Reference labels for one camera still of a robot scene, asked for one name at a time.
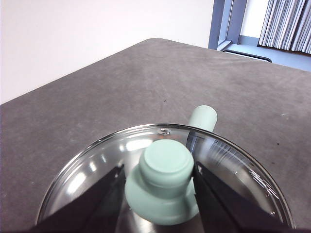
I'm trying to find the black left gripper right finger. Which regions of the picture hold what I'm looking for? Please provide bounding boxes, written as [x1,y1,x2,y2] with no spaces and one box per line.
[194,161,294,233]

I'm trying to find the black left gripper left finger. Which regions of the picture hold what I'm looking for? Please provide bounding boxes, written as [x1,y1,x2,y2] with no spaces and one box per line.
[31,164,126,233]

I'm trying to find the glass lid with green knob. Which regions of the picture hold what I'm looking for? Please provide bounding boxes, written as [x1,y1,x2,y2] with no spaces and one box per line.
[36,123,296,233]

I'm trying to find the black curved metal bar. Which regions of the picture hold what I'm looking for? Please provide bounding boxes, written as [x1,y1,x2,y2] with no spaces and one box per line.
[222,49,272,63]

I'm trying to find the white vertical blinds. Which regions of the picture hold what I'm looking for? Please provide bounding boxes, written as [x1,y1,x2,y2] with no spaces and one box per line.
[257,0,311,54]

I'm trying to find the green small pot with handle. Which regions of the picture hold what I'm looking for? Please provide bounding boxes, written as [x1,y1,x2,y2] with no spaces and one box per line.
[187,104,218,136]

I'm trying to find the grey-blue window frame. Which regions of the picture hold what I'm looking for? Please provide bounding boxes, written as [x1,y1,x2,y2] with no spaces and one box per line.
[208,0,270,51]

